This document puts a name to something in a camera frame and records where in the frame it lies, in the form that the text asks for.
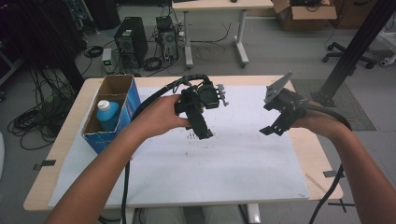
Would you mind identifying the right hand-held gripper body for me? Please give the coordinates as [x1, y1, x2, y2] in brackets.
[263, 69, 307, 119]

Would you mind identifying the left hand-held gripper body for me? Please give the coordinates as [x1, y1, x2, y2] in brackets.
[174, 81, 230, 117]

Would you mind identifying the blue cardboard box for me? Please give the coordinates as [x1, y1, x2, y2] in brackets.
[81, 74, 143, 155]

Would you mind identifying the blue bottle with white cap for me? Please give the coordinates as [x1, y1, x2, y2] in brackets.
[96, 100, 120, 132]

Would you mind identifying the person's right hand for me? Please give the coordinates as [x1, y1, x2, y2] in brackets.
[292, 102, 351, 141]

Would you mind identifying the person's left hand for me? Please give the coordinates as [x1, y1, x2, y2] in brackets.
[130, 94, 191, 140]

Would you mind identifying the white table mat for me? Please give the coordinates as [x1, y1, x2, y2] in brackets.
[48, 85, 311, 208]

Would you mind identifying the black tape strip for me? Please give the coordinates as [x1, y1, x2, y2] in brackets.
[322, 170, 346, 180]
[32, 159, 57, 172]

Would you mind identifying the open grey computer case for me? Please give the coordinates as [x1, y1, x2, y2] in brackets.
[155, 15, 180, 63]

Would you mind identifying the grey floor mat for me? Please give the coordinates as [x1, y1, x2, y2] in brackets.
[290, 78, 376, 132]

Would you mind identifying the black office chair base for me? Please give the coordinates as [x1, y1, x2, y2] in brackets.
[321, 41, 377, 70]

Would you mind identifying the black metal stand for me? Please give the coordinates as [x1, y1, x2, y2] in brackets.
[311, 0, 396, 106]

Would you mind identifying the open brown cardboard box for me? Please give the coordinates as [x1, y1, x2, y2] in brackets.
[272, 0, 338, 32]

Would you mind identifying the white-legged wooden desk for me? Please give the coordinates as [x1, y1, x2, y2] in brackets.
[171, 0, 275, 69]

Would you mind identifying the black computer tower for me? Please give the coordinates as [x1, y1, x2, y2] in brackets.
[113, 16, 149, 69]

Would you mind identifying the black tape cross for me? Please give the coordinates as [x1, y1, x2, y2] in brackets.
[327, 199, 356, 214]

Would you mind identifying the small grey power unit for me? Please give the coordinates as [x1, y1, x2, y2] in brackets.
[101, 48, 115, 75]

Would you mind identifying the white device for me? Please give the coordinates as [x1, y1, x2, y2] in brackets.
[377, 31, 396, 68]

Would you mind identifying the black curtain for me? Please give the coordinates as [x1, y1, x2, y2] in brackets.
[0, 0, 88, 92]

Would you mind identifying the coiled black cable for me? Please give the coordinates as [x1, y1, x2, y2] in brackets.
[142, 56, 163, 72]
[83, 45, 105, 59]

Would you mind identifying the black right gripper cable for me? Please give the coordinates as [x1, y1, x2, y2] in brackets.
[300, 101, 353, 224]

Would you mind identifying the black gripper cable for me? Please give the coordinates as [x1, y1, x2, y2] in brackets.
[300, 101, 353, 224]
[120, 73, 213, 224]

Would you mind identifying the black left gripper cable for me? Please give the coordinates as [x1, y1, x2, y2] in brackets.
[120, 73, 213, 224]

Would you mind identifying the bundle of black cables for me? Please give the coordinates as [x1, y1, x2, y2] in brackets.
[7, 68, 76, 151]

